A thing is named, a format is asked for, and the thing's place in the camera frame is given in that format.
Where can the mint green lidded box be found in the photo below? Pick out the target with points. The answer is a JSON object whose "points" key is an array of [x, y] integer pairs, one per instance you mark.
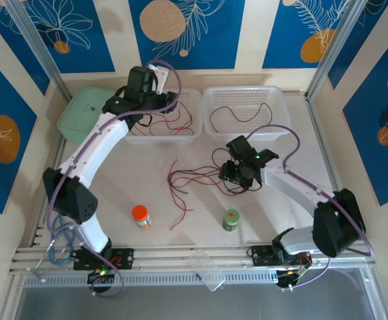
{"points": [[77, 113]]}

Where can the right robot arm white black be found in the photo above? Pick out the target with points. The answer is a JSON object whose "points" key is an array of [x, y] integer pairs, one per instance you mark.
{"points": [[290, 186]]}

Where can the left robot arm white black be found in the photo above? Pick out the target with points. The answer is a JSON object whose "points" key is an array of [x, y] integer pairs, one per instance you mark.
{"points": [[94, 150]]}

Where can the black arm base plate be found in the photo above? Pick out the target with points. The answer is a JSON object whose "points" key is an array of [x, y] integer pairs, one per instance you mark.
{"points": [[260, 255], [127, 258]]}

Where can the aluminium frame post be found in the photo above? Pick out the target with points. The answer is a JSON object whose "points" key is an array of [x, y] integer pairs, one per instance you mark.
{"points": [[40, 46], [334, 46]]}

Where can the aluminium mounting rails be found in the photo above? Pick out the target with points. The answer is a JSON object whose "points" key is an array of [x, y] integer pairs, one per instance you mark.
{"points": [[167, 258]]}

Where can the blue stethoscope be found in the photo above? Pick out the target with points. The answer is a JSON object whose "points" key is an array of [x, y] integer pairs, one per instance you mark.
{"points": [[68, 233]]}

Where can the clear plastic plate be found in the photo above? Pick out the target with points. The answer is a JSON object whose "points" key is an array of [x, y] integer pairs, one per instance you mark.
{"points": [[207, 270]]}

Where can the bottle with orange lid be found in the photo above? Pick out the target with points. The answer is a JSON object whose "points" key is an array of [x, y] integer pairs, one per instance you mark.
{"points": [[141, 216]]}

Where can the grey metal panel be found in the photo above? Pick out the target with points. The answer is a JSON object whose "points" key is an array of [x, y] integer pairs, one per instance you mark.
{"points": [[180, 306]]}

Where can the bottle with green lid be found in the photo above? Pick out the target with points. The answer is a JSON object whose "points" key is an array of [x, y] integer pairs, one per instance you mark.
{"points": [[230, 219]]}

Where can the white perforated plastic basket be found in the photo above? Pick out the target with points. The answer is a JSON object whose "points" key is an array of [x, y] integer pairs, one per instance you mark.
{"points": [[187, 96], [280, 96]]}

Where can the aluminium side rail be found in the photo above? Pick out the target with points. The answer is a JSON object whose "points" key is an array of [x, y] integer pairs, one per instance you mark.
{"points": [[322, 133], [59, 150]]}

